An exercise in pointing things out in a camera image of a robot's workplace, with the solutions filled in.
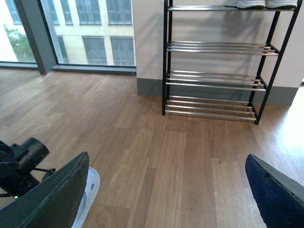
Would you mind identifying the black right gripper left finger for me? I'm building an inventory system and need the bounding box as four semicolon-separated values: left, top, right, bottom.
0;152;89;228

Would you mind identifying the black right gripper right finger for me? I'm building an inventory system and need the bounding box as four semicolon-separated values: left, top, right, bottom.
245;154;304;228

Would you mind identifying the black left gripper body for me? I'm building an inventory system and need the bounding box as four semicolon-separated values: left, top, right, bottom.
0;137;56;199

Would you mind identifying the light blue slide sandal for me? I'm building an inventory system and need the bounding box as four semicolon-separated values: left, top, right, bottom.
72;167;101;228

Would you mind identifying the grey knit sneaker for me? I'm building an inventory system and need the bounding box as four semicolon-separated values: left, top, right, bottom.
224;0;266;10
266;0;297;9

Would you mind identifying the black metal shoe rack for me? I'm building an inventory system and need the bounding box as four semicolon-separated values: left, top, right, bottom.
162;0;302;124

